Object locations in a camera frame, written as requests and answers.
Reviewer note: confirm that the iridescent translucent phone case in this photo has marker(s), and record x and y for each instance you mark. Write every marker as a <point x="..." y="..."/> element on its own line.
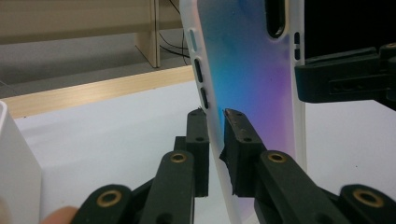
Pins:
<point x="249" y="77"/>

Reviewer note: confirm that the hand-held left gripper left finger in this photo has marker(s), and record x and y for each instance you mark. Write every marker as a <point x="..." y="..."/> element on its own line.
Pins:
<point x="199" y="149"/>

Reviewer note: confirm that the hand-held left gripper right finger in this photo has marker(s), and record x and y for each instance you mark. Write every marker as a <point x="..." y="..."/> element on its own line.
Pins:
<point x="241" y="161"/>

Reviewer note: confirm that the white plastic bin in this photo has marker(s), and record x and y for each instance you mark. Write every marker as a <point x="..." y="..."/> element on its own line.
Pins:
<point x="18" y="171"/>

